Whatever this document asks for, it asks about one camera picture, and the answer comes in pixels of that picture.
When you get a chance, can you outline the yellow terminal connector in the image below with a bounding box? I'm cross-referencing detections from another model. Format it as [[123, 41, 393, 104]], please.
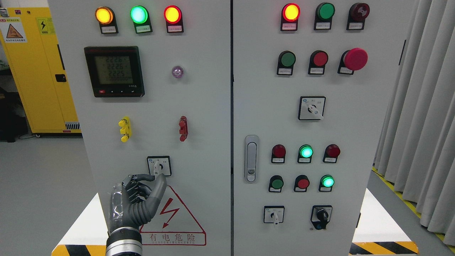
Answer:
[[118, 116, 132, 143]]

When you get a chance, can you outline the small clear lamp bulb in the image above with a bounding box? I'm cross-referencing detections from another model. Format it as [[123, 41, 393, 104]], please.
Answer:
[[172, 65, 184, 79]]

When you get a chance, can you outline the red terminal connector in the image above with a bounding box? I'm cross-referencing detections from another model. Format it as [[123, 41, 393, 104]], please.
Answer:
[[178, 116, 188, 142]]

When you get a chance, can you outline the amber indicator light left door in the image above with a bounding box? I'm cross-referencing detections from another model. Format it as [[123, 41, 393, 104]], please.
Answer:
[[95, 6, 118, 34]]

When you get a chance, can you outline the lit green indicator lower middle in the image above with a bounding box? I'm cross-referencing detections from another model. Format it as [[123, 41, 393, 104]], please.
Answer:
[[297, 144, 314, 164]]

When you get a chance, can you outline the yellow black hazard tape left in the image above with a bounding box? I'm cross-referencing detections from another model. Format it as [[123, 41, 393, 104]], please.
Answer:
[[51, 244, 106, 256]]

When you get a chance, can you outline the white rotary selector upper right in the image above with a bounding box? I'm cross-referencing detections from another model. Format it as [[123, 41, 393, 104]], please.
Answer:
[[298, 96, 326, 121]]

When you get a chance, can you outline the red electric danger warning sticker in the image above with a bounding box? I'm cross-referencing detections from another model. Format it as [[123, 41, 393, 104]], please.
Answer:
[[139, 186, 207, 246]]

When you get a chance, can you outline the red indicator light left door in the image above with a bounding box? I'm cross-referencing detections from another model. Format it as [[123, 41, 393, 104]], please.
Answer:
[[164, 5, 184, 33]]

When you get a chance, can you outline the red push button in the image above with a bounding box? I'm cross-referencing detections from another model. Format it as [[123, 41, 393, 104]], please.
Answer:
[[294, 175, 310, 192], [307, 50, 328, 75]]

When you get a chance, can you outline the yellow floor marking tape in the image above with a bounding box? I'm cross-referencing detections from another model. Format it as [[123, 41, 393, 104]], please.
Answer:
[[371, 167, 455, 254]]

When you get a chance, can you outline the white rotary switch lower right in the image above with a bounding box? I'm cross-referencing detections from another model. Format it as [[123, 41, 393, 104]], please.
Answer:
[[263, 205, 285, 225]]

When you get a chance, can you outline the dark red buzzer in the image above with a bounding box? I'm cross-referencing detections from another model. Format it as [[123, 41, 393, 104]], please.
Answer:
[[346, 2, 370, 31]]

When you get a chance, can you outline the green indicator top right door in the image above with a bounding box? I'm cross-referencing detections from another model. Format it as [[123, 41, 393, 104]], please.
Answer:
[[314, 2, 336, 31]]

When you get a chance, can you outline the black digital power meter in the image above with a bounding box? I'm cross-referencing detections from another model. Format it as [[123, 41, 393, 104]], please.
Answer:
[[84, 46, 145, 98]]

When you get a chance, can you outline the yellow black hazard tape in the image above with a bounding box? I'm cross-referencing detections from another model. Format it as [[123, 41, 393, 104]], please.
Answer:
[[51, 244, 106, 256], [348, 241, 419, 256]]

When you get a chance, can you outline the green push button upper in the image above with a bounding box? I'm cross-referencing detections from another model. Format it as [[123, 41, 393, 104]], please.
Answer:
[[276, 50, 296, 76]]

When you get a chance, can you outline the yellow black hazard tape right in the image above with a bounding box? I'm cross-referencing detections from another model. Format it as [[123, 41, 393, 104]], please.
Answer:
[[348, 241, 419, 256]]

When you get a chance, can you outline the dark red indicator lower right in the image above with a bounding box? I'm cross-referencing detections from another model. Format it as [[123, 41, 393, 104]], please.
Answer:
[[323, 144, 341, 164]]

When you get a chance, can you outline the red push button lower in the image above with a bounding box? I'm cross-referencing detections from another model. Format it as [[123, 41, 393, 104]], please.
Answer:
[[294, 175, 310, 192]]

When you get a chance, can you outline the black knob selector switch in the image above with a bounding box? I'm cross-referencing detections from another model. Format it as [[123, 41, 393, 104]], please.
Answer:
[[310, 205, 333, 230]]

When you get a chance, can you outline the dark red indicator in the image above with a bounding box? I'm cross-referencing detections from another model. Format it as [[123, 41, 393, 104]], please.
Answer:
[[271, 144, 286, 164], [323, 144, 341, 164]]

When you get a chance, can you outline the red lit indicator right door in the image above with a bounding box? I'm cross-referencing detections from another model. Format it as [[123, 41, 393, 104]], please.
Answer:
[[280, 3, 300, 31]]

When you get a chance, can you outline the silver door handle lock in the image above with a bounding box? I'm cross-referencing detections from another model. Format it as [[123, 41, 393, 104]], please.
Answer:
[[244, 135, 259, 183]]

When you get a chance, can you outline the grey curtain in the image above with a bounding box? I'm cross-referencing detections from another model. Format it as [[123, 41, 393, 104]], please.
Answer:
[[374, 0, 455, 246]]

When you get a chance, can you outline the red emergency stop mushroom button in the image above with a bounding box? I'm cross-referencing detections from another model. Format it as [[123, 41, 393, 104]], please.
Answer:
[[337, 48, 368, 75]]

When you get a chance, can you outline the white rotary switch door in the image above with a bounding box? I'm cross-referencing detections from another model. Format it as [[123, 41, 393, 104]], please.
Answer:
[[146, 156, 172, 177]]

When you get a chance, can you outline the grey cabinet door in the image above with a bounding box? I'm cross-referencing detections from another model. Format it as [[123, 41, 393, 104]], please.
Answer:
[[232, 0, 418, 256], [48, 0, 231, 256]]

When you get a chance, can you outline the grey left cabinet door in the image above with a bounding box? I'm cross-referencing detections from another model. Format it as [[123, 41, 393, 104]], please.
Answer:
[[48, 0, 231, 256]]

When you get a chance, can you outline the dark red indicator lower left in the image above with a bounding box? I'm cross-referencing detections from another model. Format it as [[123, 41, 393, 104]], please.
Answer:
[[271, 144, 286, 164]]

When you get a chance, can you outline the green indicator light left door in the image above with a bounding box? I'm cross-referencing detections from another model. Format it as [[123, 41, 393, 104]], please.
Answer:
[[130, 5, 153, 34]]

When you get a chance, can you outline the yellow safety storage cabinet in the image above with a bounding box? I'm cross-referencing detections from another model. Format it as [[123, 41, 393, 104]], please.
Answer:
[[1, 7, 81, 136]]

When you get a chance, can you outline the red push button upper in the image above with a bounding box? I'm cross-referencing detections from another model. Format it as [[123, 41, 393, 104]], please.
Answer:
[[307, 50, 328, 75]]

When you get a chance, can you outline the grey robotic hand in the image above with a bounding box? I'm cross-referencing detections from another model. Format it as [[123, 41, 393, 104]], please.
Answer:
[[108, 174, 167, 234]]

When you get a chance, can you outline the lit green push button lower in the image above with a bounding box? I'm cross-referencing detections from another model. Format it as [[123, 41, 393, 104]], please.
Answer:
[[318, 174, 335, 192]]

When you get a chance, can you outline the grey right cabinet door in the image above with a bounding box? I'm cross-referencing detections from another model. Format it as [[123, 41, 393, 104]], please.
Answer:
[[232, 0, 418, 256]]

